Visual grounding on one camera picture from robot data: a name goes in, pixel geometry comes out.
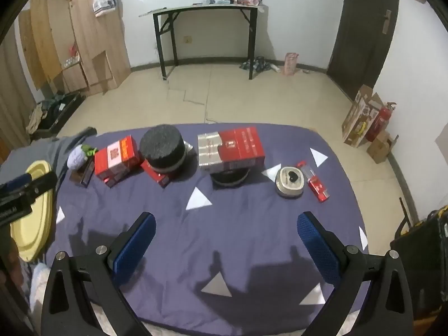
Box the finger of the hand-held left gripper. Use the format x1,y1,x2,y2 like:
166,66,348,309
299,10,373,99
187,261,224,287
0,173,35,192
19,171,59,202

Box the pink paper bag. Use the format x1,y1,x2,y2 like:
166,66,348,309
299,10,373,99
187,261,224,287
282,52,300,77

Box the black open suitcase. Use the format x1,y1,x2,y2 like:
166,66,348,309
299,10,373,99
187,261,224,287
30,91,86,141

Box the plain black foam disc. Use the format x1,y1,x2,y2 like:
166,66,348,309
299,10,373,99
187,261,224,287
210,167,250,187

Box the dark brown cigarette box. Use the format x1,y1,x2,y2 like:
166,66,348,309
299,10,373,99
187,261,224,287
69,164,95,187

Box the beige curtain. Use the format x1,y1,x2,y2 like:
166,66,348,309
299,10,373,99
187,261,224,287
0,24,36,148

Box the red fire extinguisher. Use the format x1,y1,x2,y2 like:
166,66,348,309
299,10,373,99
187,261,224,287
366,101,398,143

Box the pale yellow plastic basin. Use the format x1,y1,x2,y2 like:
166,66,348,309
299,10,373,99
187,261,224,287
10,160,57,263

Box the grey plush toy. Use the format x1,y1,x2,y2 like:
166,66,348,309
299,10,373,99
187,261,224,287
66,143,97,169

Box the colourful plastic bags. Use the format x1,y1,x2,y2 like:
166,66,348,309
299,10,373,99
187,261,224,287
61,44,84,69

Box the light blue fleece cloth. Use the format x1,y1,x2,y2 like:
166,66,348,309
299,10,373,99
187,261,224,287
30,262,53,317

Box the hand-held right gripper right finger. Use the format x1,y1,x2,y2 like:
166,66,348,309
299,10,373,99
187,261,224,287
297,211,414,336

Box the red cigarette box pink label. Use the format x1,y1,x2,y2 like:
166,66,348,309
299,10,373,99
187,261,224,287
94,135,142,187

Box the pile of dark clothes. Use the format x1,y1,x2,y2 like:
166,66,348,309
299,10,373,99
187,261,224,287
239,56,277,73

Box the beige cloth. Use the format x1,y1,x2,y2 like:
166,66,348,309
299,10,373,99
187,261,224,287
28,103,48,134

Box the blue blanket white triangles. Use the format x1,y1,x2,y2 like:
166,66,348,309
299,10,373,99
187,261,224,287
45,122,370,335

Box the red lighter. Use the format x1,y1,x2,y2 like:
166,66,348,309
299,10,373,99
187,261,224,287
296,161,330,204

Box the black foam disc grey band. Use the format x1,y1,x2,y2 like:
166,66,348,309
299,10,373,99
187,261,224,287
139,124,185,176

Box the wooden wardrobe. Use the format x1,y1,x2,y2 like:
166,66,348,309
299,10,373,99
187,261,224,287
17,0,132,97

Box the brown cardboard carton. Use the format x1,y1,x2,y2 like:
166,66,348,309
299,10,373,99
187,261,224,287
366,131,400,164

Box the small red cigarette box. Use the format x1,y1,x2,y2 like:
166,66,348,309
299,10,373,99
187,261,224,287
141,160,173,188

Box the printed cardboard box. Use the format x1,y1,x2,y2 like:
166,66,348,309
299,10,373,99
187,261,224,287
342,85,384,148

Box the black folding table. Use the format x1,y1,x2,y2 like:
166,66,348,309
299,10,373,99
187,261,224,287
139,3,269,80

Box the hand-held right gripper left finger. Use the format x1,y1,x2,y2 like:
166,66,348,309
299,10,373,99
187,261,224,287
41,212,157,336

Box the large red silver cigarette box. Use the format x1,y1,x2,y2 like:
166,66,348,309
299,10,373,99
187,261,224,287
197,127,265,173

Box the dark brown door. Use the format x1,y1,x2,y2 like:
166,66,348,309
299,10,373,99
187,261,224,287
326,0,400,100

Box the silver earbud case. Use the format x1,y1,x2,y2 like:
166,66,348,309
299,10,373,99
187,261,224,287
275,166,304,199

